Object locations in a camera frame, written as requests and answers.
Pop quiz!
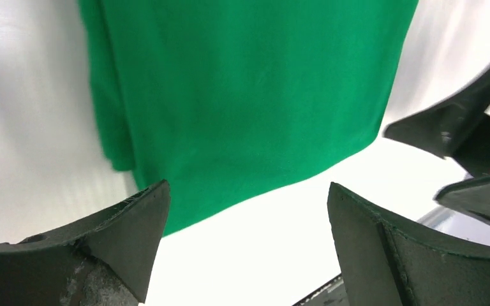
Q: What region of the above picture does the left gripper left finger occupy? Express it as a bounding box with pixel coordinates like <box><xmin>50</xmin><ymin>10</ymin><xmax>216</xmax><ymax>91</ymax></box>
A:
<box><xmin>0</xmin><ymin>180</ymin><xmax>170</xmax><ymax>305</ymax></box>

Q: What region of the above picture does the green t shirt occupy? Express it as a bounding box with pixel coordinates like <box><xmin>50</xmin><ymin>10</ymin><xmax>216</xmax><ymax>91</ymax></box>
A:
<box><xmin>78</xmin><ymin>0</ymin><xmax>417</xmax><ymax>235</ymax></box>

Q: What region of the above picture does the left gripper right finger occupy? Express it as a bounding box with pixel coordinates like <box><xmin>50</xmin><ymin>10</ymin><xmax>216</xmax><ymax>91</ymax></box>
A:
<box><xmin>327</xmin><ymin>183</ymin><xmax>490</xmax><ymax>305</ymax></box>

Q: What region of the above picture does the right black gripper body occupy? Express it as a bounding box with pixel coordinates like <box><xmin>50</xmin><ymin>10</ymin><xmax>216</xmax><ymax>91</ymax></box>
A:
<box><xmin>452</xmin><ymin>115</ymin><xmax>490</xmax><ymax>177</ymax></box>

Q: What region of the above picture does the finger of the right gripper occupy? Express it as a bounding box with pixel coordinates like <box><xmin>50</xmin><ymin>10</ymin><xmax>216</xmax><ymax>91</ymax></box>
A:
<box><xmin>383</xmin><ymin>65</ymin><xmax>490</xmax><ymax>157</ymax></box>
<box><xmin>434</xmin><ymin>174</ymin><xmax>490</xmax><ymax>225</ymax></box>

